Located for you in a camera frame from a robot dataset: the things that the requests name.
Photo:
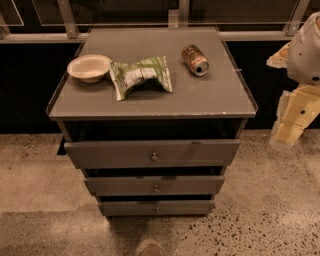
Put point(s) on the metal window railing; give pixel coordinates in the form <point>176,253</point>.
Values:
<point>59,21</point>

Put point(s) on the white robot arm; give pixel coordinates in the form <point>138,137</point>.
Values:
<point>301,56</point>

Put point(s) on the green white chip bag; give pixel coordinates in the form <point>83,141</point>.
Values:
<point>125,76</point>

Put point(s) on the grey top drawer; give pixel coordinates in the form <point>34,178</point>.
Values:
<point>151,154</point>

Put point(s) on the brown soda can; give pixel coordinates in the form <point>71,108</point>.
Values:
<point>195,60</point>

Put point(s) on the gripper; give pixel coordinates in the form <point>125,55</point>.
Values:
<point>305,55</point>

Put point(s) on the grey drawer cabinet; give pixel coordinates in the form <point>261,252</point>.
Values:
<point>214,106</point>

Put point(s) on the white paper bowl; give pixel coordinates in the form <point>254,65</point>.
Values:
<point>89,68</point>

